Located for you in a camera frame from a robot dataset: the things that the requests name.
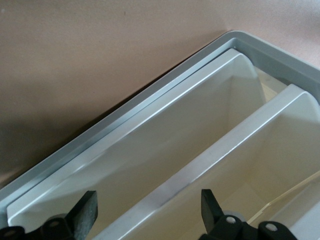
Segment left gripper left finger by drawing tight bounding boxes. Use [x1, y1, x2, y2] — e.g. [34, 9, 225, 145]
[0, 190, 99, 240]

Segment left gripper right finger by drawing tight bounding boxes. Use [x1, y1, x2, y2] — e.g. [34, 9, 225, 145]
[199, 189, 295, 240]

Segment white highest cabinet drawer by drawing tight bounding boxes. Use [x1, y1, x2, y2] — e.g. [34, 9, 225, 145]
[246, 171, 320, 240]

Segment white lowest cabinet drawer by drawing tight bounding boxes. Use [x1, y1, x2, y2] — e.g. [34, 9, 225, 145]
[6, 47, 264, 226]

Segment grey plastic tray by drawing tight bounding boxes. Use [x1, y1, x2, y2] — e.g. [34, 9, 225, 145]
[0, 29, 320, 240]

